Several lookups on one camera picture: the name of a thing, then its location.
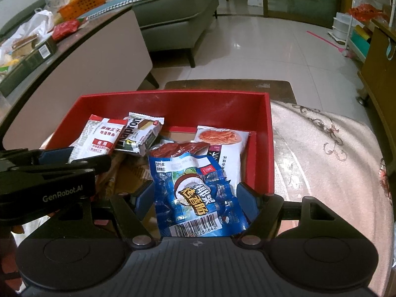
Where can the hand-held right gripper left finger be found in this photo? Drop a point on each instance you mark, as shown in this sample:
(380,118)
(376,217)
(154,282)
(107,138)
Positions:
(144,199)

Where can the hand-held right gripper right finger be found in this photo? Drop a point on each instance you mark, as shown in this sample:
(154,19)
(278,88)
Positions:
(247,201)

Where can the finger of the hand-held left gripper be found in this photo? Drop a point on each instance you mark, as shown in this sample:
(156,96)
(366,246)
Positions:
(77,164)
(55,155)

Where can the white packet with red label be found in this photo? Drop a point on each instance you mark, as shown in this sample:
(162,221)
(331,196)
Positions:
(99,136)

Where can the white noodle snack packet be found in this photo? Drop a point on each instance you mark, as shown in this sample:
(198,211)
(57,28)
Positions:
(230,157)

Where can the blue snack packet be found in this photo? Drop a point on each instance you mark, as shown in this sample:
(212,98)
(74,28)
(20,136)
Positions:
(198,198)

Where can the white wafer snack packet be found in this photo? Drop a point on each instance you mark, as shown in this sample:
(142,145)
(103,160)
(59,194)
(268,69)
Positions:
(142,130)

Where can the red box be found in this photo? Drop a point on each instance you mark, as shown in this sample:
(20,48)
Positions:
(191,108)

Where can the red sausage packet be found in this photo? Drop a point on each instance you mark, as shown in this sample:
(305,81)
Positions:
(179,149)

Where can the pink embroidered cloth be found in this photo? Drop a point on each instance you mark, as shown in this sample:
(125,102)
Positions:
(324,176)

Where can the dark cardboard box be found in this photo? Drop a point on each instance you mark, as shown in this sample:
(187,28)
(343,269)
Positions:
(27,60)

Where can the grey coffee table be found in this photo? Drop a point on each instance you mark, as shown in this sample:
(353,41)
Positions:
(92,62)

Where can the brown wooden stool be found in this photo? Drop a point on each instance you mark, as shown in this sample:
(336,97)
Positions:
(229,85)

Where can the red snack bag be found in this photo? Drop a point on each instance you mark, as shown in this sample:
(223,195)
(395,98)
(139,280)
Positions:
(66,29)

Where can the white plastic bag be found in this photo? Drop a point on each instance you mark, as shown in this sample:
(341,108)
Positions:
(31,29)

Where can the orange plastic basket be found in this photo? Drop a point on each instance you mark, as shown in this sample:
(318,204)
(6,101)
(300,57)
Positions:
(82,3)

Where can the green sofa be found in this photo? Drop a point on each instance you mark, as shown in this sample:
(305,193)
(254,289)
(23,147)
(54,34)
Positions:
(182,21)

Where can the pink stick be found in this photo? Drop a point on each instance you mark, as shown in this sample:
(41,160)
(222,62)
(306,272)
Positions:
(324,40)

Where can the wooden cabinet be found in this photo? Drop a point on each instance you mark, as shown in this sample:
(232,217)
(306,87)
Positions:
(379,77)

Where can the white storage rack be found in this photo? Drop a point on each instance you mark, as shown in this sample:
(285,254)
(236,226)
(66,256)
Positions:
(342,27)

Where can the red plastic bag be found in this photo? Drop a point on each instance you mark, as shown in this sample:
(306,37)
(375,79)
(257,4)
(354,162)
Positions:
(366,11)

